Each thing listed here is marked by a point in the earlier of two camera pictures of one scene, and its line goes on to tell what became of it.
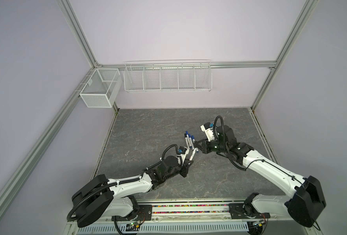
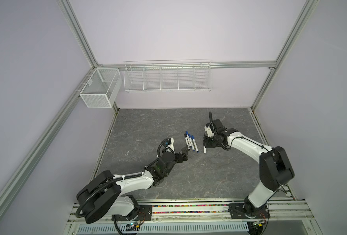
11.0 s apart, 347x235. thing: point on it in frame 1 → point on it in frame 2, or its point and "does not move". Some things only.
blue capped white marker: [187, 135] does not move
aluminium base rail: [196, 210] does not move
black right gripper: [203, 147] → [205, 141]
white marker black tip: [186, 141] does not move
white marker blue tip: [191, 141] does not move
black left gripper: [185, 167] → [180, 159]
